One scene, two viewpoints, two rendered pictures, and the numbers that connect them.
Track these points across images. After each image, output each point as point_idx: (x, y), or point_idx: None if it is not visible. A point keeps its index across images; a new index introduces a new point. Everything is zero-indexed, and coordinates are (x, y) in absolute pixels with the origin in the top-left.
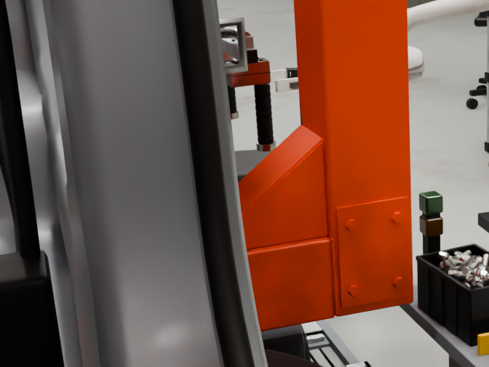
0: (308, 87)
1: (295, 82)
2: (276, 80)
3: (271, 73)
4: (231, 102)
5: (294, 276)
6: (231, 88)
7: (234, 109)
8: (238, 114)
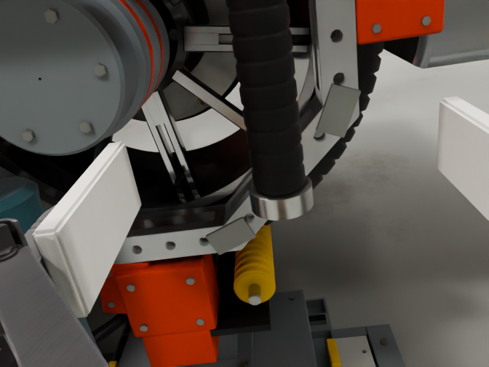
0: None
1: (33, 227)
2: (107, 145)
3: (469, 138)
4: (249, 150)
5: None
6: (241, 100)
7: (256, 183)
8: (265, 209)
